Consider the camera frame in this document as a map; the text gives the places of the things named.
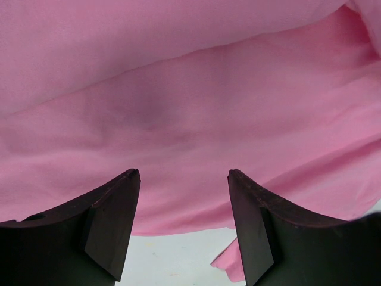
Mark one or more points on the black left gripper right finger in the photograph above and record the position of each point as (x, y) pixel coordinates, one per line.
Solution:
(282, 243)

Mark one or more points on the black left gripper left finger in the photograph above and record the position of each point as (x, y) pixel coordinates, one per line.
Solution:
(81, 242)

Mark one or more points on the light pink t-shirt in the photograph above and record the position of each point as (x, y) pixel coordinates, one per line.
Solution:
(286, 91)

